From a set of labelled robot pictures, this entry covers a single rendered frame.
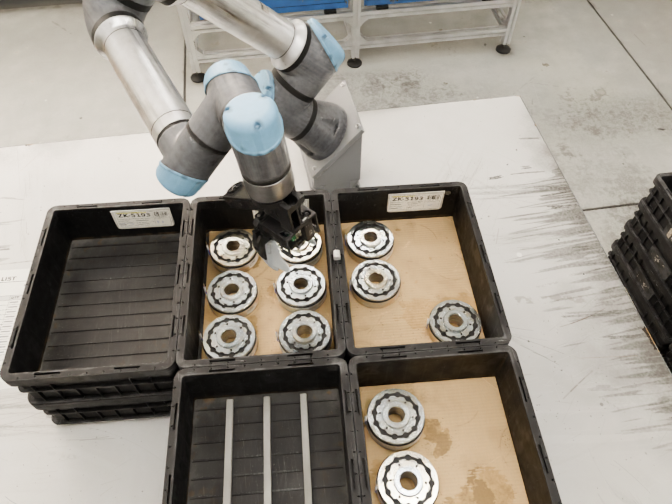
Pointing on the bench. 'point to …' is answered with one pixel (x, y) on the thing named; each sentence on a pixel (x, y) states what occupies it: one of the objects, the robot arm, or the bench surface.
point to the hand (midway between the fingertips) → (284, 253)
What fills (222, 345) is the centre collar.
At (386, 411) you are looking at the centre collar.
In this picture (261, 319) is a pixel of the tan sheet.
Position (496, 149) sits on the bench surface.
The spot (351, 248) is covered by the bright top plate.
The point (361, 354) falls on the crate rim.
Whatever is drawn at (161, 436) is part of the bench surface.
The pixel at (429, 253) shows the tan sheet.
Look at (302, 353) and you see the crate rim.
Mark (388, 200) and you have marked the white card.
